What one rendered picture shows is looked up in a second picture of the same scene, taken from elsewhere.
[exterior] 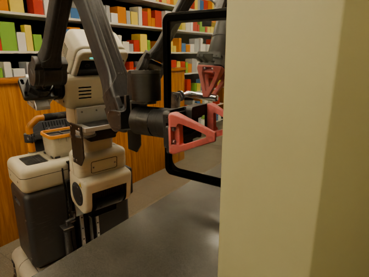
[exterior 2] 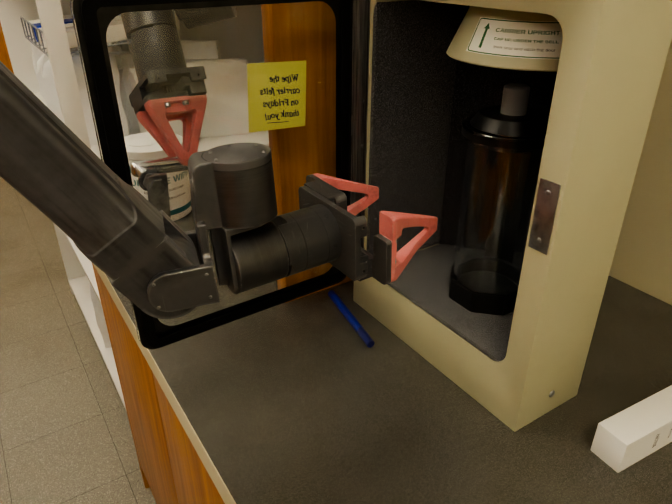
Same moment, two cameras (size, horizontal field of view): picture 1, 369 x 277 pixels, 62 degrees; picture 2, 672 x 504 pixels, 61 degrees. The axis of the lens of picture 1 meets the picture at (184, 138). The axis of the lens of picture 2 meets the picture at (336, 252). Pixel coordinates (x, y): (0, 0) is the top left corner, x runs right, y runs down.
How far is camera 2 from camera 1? 0.59 m
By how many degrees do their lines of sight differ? 63
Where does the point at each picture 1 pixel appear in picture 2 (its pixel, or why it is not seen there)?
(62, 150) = not seen: outside the picture
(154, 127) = (306, 259)
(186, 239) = (336, 406)
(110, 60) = (81, 152)
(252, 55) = (603, 110)
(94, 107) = not seen: outside the picture
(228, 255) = (540, 345)
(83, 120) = not seen: outside the picture
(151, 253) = (352, 459)
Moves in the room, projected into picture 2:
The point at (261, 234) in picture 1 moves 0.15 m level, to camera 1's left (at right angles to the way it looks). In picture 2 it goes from (573, 298) to (566, 391)
